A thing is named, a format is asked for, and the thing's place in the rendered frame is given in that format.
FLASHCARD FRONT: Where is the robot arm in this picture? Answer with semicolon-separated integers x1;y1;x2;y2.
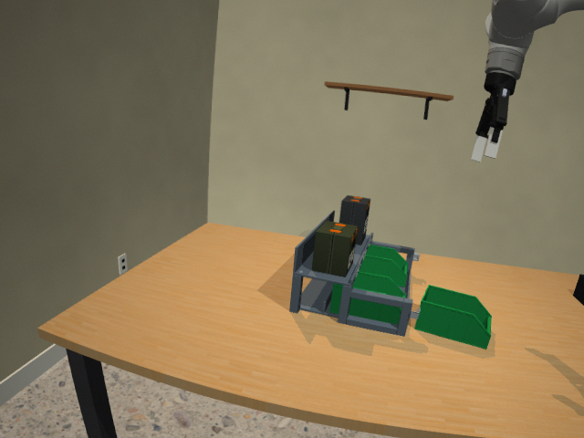
485;0;584;80

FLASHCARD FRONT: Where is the green bin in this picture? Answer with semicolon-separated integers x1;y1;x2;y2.
329;271;406;325
360;245;408;287
414;285;492;349

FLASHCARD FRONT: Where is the black case with orange latches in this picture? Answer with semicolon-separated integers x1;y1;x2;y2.
339;195;370;245

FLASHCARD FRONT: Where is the grey metal shelf rack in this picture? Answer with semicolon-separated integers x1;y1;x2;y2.
289;211;421;337

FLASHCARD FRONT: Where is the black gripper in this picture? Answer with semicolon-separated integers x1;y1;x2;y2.
470;72;516;162

